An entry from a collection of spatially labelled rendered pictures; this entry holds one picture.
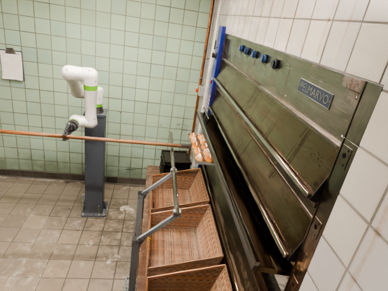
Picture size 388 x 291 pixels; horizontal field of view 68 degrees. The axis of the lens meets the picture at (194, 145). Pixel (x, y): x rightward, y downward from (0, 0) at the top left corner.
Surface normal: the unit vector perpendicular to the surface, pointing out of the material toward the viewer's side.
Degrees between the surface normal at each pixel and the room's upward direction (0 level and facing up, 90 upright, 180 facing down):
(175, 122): 90
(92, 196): 90
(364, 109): 90
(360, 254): 90
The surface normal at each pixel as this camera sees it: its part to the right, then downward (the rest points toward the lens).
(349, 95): -0.98, -0.09
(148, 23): 0.11, 0.42
